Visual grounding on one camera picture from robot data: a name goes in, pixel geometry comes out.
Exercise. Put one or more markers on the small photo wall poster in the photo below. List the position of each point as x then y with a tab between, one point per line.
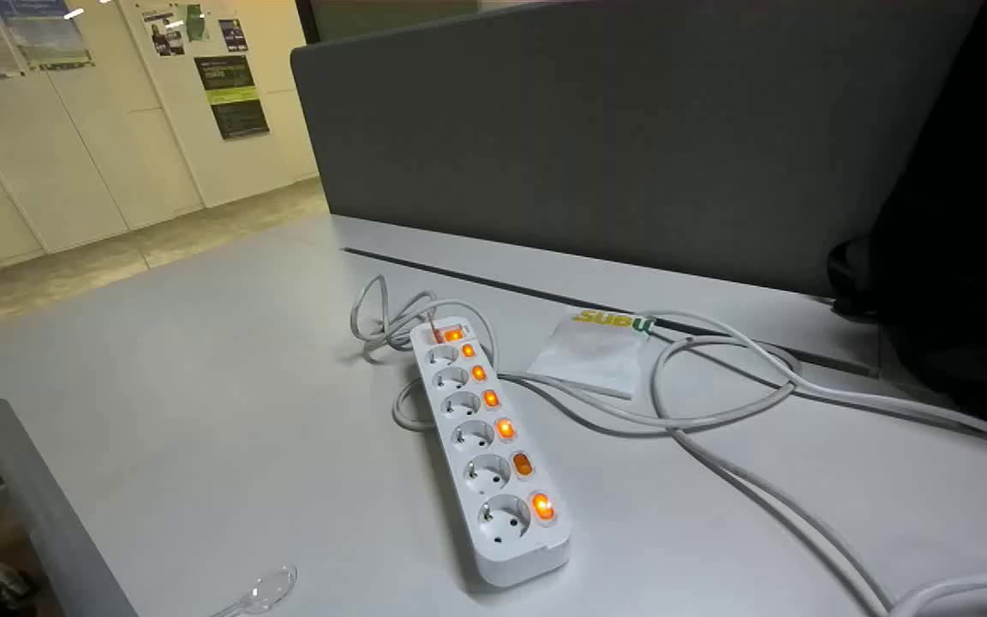
165	33

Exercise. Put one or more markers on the white six-socket power strip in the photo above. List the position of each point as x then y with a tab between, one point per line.
476	433

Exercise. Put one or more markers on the small dark wall notice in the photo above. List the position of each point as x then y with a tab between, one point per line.
230	34

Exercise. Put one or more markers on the clear plastic packet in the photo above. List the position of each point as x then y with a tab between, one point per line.
592	356

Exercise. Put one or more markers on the clear plastic wrapper scrap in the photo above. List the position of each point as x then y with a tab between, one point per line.
258	591

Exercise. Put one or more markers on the gray desk partition panel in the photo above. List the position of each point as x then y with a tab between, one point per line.
631	125

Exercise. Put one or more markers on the blue landscape wall poster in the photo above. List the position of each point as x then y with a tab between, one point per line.
50	33

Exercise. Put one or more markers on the dark green wall poster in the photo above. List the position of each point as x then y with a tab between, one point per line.
230	97

